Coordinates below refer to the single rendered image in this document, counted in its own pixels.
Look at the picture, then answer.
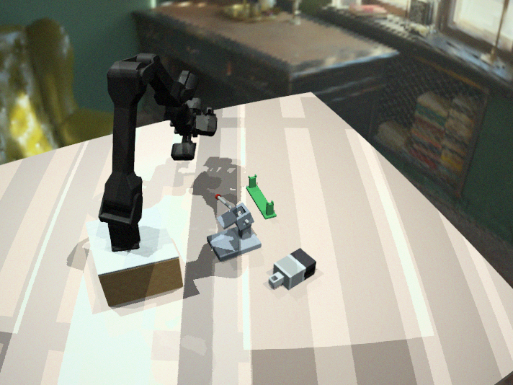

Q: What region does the green cradle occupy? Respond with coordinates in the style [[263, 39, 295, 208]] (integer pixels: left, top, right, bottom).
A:
[[246, 174, 277, 220]]

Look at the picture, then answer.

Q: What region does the grey pin with dark red head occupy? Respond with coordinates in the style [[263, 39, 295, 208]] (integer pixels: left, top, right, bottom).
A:
[[215, 194, 249, 224]]

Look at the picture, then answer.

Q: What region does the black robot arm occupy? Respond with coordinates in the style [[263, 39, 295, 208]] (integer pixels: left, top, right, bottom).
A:
[[99, 53, 217, 252]]

